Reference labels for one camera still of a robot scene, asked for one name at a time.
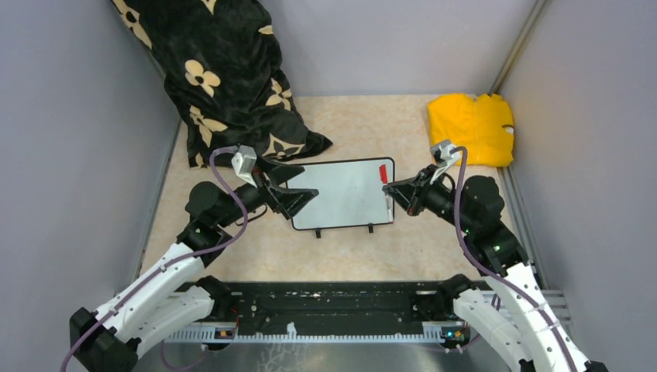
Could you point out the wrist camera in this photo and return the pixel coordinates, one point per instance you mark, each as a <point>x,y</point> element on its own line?
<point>243,163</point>
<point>446,155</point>

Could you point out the red whiteboard marker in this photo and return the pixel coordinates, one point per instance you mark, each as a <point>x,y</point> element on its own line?
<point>387,195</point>

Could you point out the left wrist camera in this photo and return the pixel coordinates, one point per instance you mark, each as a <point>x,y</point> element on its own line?
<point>243,163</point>

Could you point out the aluminium side rail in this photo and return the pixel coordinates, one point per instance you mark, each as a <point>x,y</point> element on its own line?
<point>522,227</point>

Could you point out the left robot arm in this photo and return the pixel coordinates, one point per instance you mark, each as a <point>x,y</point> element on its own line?
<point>118,333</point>

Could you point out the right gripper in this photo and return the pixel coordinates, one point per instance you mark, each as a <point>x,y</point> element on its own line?
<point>402,193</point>

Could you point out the yellow folded cloth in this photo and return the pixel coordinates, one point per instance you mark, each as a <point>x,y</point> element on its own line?
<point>483,124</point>

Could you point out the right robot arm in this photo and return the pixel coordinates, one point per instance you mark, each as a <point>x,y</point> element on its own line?
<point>530,337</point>

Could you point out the black floral blanket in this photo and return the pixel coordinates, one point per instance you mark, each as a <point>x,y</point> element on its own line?
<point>222,66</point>

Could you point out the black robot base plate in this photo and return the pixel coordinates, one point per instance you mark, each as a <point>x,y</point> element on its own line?
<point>329,312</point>

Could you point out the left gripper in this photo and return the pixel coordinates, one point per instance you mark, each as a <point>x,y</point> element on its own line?
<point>290,200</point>

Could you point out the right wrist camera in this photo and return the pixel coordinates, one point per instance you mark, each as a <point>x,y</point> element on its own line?
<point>446,155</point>

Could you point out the black framed whiteboard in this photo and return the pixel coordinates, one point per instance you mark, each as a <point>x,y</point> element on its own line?
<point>350,194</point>

